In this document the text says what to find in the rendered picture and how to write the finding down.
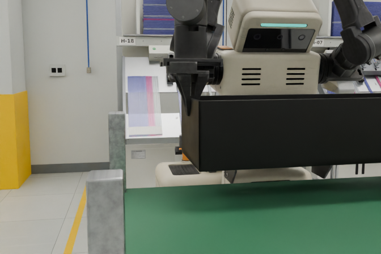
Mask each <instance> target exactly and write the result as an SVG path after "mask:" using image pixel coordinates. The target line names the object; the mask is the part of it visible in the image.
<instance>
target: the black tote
mask: <svg viewBox="0 0 381 254"><path fill-rule="evenodd" d="M181 143H182V153H183V154H184V155H185V156H186V157H187V158H188V159H189V160H190V162H191V163H192V164H193V165H194V166H195V167H196V168H197V169H198V171H199V172H207V171H229V170H252V169H265V168H288V167H310V166H333V165H345V164H368V163H381V93H362V94H285V95H208V96H200V98H199V100H197V99H193V98H191V99H190V115H189V116H187V115H186V113H185V108H184V103H183V98H182V97H181Z"/></svg>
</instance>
